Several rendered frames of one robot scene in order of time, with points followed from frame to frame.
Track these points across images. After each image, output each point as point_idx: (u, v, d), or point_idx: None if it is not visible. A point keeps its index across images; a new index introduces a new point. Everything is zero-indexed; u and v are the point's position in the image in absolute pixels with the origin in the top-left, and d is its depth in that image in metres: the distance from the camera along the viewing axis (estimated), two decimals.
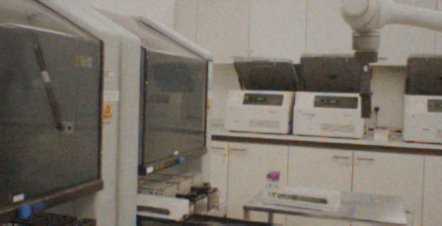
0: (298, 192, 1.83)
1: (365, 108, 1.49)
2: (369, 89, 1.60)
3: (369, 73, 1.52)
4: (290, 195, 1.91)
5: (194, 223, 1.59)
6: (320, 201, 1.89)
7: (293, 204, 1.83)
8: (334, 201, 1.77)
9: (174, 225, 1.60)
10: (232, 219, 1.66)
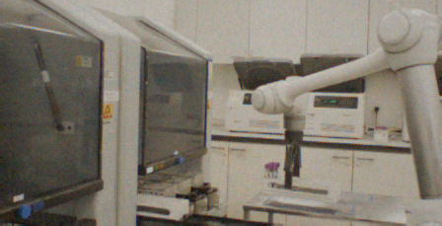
0: (298, 183, 1.82)
1: (287, 181, 1.83)
2: (298, 162, 1.92)
3: (294, 150, 1.85)
4: None
5: (194, 223, 1.59)
6: (319, 192, 1.89)
7: (293, 195, 1.83)
8: (334, 191, 1.77)
9: (174, 225, 1.60)
10: (232, 219, 1.66)
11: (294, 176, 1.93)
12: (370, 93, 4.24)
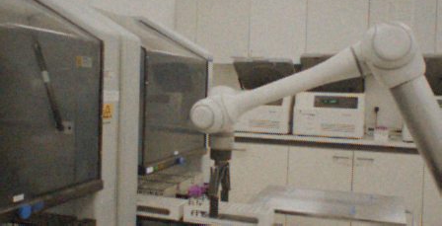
0: (225, 211, 1.56)
1: (213, 207, 1.57)
2: (227, 185, 1.66)
3: (221, 172, 1.59)
4: (217, 213, 1.65)
5: (194, 223, 1.59)
6: (251, 219, 1.63)
7: (219, 225, 1.57)
8: (266, 221, 1.52)
9: (174, 225, 1.60)
10: None
11: (222, 200, 1.67)
12: (370, 93, 4.24)
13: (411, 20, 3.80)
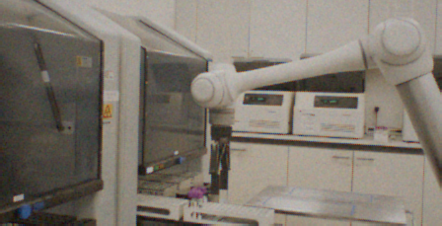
0: (225, 213, 1.56)
1: (214, 185, 1.57)
2: (226, 164, 1.65)
3: (221, 149, 1.59)
4: (218, 215, 1.65)
5: (194, 223, 1.59)
6: (251, 221, 1.63)
7: None
8: (266, 223, 1.52)
9: (174, 225, 1.60)
10: None
11: (222, 180, 1.66)
12: (370, 93, 4.24)
13: None
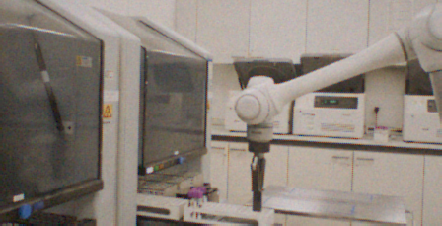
0: (225, 213, 1.56)
1: (257, 201, 1.58)
2: None
3: None
4: (218, 215, 1.65)
5: (194, 223, 1.59)
6: (251, 221, 1.63)
7: None
8: (266, 223, 1.52)
9: (174, 225, 1.60)
10: None
11: (258, 201, 1.58)
12: (370, 93, 4.24)
13: (411, 20, 3.80)
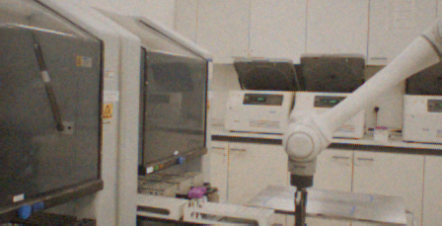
0: (225, 213, 1.56)
1: None
2: None
3: None
4: (218, 215, 1.65)
5: (194, 223, 1.59)
6: (251, 221, 1.63)
7: None
8: (266, 223, 1.52)
9: (174, 225, 1.60)
10: None
11: None
12: None
13: (411, 20, 3.80)
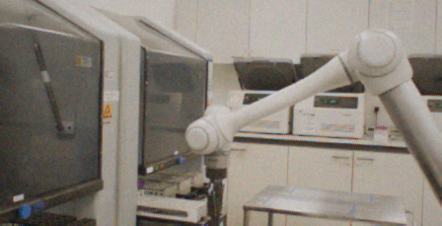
0: (157, 204, 1.64)
1: (215, 225, 1.64)
2: None
3: None
4: (154, 207, 1.73)
5: None
6: (184, 213, 1.71)
7: None
8: (195, 214, 1.60)
9: None
10: None
11: None
12: (370, 93, 4.24)
13: (411, 20, 3.80)
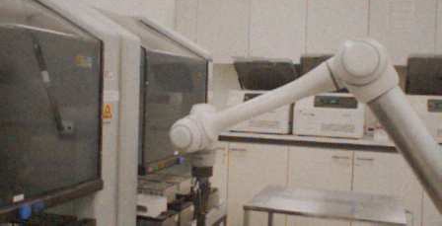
0: None
1: (201, 223, 1.65)
2: None
3: None
4: None
5: None
6: (146, 208, 1.77)
7: None
8: (154, 209, 1.65)
9: None
10: None
11: (202, 223, 1.64)
12: None
13: (411, 20, 3.80)
